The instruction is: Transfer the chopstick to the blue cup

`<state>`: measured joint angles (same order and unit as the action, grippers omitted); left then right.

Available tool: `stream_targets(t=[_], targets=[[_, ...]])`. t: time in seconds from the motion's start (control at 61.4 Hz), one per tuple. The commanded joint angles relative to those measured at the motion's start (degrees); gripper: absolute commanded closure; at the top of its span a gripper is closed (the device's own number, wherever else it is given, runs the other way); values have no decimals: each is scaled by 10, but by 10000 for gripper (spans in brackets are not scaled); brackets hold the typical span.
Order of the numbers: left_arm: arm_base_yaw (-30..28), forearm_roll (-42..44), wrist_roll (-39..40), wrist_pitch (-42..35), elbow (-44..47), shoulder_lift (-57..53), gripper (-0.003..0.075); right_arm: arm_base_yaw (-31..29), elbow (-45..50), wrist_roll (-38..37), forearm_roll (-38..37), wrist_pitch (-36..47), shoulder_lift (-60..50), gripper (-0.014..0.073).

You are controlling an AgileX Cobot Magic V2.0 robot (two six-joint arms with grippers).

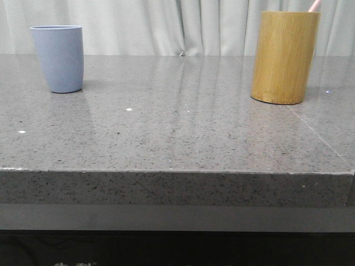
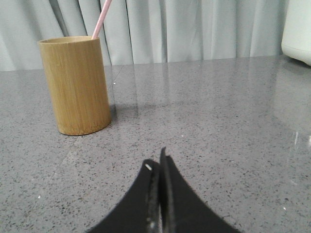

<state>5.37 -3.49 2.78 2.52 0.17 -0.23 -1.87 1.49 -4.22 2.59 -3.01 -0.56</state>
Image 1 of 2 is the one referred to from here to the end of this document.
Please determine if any blue plastic cup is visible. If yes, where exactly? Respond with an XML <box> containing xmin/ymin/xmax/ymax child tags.
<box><xmin>31</xmin><ymin>25</ymin><xmax>84</xmax><ymax>94</ymax></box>

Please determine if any pink chopstick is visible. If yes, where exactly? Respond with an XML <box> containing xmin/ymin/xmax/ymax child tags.
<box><xmin>308</xmin><ymin>0</ymin><xmax>322</xmax><ymax>12</ymax></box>

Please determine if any white curtain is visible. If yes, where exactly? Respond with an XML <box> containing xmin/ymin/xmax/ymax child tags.
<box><xmin>0</xmin><ymin>0</ymin><xmax>355</xmax><ymax>57</ymax></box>

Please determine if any bamboo cylindrical holder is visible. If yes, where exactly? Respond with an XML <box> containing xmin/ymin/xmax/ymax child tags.
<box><xmin>251</xmin><ymin>11</ymin><xmax>321</xmax><ymax>105</ymax></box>

